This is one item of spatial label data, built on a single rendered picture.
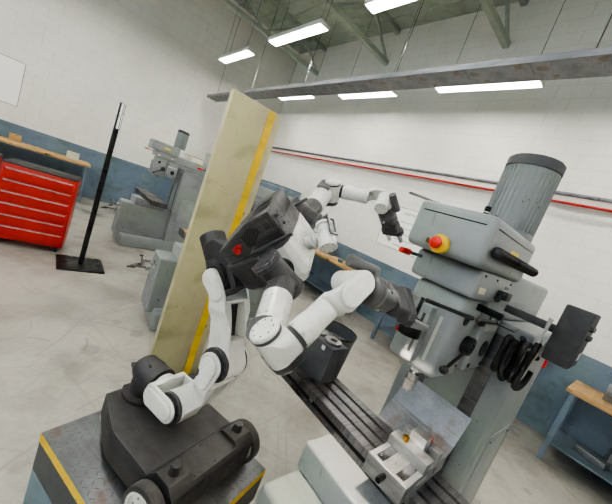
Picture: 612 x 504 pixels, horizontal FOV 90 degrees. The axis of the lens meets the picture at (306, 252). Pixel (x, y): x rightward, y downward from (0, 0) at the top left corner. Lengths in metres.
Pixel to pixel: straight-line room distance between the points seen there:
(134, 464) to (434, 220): 1.46
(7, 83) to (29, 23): 1.29
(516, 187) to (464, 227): 0.45
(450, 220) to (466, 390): 0.87
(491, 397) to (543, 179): 0.91
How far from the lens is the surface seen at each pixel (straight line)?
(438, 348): 1.20
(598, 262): 5.46
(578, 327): 1.39
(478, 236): 1.04
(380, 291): 0.83
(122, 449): 1.66
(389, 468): 1.27
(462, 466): 1.78
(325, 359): 1.58
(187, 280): 2.53
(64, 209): 5.06
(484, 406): 1.67
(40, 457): 1.99
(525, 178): 1.47
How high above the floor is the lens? 1.72
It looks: 8 degrees down
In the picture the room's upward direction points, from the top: 20 degrees clockwise
